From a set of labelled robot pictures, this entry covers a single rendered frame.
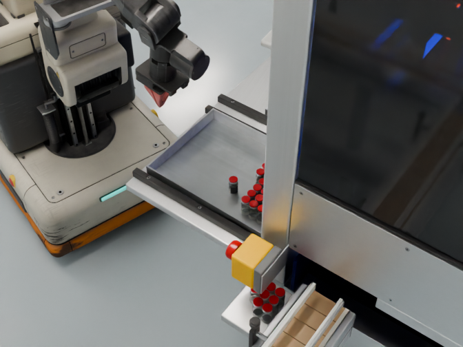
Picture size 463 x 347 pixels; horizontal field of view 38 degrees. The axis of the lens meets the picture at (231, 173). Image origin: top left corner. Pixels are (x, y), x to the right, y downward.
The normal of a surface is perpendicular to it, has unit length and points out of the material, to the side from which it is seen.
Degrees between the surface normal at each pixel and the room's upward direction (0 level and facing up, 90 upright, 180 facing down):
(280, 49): 90
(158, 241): 0
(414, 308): 90
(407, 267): 90
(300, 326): 0
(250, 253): 0
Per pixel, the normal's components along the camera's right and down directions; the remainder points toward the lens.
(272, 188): -0.59, 0.59
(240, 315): 0.00, -0.68
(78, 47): 0.59, 0.68
